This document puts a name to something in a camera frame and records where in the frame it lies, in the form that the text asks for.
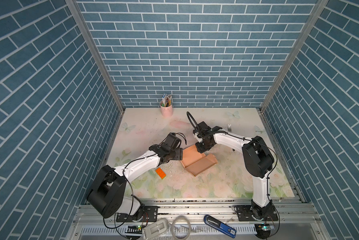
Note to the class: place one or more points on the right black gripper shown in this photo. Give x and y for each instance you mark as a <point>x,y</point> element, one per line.
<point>199,149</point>

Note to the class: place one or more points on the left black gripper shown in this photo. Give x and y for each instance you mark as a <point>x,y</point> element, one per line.
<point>179,153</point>

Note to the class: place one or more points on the orange toy brick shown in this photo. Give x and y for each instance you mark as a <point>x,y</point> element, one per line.
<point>160,173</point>

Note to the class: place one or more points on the orange paper box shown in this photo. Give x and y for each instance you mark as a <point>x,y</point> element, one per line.
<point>195,163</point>

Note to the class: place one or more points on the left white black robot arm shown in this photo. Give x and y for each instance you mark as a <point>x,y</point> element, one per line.
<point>106,193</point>

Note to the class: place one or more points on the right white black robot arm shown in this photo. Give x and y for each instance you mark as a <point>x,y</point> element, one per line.
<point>258,161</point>

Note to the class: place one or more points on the pink metal pen cup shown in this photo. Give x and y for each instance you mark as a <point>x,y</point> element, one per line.
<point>166,111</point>

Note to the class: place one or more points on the blue handheld device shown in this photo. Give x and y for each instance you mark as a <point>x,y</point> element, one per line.
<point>219,226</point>

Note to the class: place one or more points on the grey handheld device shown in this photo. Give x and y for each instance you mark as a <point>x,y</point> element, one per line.
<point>156,229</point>

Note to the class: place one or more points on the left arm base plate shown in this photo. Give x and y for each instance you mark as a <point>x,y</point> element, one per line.
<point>146,214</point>

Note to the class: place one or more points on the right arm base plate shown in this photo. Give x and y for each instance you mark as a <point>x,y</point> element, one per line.
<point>247,213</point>

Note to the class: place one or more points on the aluminium frame rail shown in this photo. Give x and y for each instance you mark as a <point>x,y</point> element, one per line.
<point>290,212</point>

